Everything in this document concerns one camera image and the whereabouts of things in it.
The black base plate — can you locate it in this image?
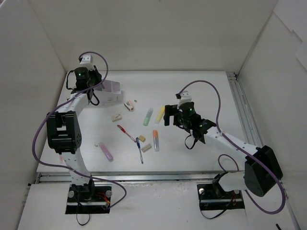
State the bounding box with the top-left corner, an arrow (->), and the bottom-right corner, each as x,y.
197,184 -> 245,211
65,185 -> 112,215

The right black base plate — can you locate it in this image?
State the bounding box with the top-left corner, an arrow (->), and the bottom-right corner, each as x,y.
197,184 -> 245,211

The yellow highlighter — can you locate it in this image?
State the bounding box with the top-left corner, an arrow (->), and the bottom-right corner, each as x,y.
155,106 -> 165,125

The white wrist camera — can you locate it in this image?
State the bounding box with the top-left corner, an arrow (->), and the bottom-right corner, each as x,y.
79,54 -> 94,71
176,91 -> 192,109

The yellow eraser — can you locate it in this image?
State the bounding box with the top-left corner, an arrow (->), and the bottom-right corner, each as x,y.
139,135 -> 146,142

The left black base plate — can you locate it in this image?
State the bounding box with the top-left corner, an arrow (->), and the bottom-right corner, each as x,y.
65,185 -> 112,215

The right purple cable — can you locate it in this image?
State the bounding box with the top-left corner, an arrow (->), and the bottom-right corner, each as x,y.
178,80 -> 287,215

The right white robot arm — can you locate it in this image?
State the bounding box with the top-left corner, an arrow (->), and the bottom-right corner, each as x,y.
164,102 -> 283,197

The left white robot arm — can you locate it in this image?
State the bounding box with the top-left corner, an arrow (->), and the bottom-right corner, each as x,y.
47,65 -> 102,201

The pink highlighter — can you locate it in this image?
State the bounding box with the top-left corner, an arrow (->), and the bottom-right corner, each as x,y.
98,142 -> 113,162

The beige eraser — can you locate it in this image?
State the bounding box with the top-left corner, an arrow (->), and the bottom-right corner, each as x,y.
141,144 -> 152,152

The aluminium table rail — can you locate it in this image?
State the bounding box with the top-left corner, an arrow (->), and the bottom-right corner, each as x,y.
35,171 -> 243,184

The orange translucent highlighter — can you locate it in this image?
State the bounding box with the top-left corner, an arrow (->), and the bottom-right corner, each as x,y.
153,130 -> 159,152

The red ballpoint pen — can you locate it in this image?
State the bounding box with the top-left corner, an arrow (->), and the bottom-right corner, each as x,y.
117,125 -> 136,143

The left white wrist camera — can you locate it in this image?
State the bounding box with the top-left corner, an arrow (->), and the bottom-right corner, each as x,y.
79,54 -> 94,71

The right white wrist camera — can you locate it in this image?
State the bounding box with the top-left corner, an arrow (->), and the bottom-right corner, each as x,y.
176,91 -> 192,109

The white desk organizer container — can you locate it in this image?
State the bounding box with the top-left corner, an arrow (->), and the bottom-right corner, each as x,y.
94,80 -> 122,104

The green highlighter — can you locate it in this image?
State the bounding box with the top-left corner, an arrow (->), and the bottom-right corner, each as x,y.
143,108 -> 153,126

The blue ballpoint pen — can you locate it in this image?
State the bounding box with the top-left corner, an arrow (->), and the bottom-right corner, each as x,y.
136,137 -> 143,164

